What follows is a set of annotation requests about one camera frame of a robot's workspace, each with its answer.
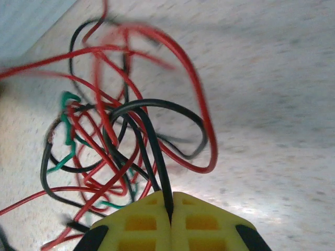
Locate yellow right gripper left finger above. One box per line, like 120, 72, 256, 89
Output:
74, 190, 173, 251

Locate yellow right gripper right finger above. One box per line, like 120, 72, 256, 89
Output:
170, 191, 273, 251

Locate thick black cable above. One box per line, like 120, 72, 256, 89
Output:
103, 98, 209, 225

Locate kinked green cable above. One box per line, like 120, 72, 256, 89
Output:
46, 90, 139, 210

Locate thick red cable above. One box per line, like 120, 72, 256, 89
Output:
99, 22, 219, 175

